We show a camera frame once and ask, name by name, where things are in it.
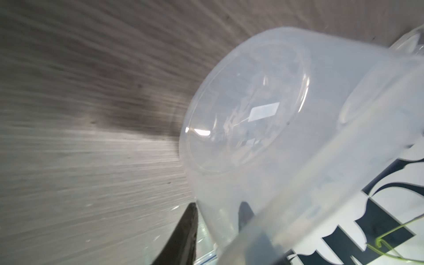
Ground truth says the green bow saw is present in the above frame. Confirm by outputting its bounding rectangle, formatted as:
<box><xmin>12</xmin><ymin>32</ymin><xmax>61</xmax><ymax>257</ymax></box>
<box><xmin>365</xmin><ymin>213</ymin><xmax>424</xmax><ymax>264</ymax></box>

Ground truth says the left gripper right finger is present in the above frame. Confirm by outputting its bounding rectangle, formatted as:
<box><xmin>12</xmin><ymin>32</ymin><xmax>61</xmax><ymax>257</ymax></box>
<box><xmin>238</xmin><ymin>202</ymin><xmax>291</xmax><ymax>265</ymax></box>

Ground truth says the round clear lunch box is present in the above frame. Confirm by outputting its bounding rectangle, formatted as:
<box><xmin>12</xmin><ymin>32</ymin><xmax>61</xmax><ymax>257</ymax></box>
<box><xmin>179</xmin><ymin>27</ymin><xmax>424</xmax><ymax>265</ymax></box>

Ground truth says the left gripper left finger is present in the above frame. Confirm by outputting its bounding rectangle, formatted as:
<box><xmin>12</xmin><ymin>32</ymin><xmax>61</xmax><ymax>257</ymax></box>
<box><xmin>152</xmin><ymin>203</ymin><xmax>198</xmax><ymax>265</ymax></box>

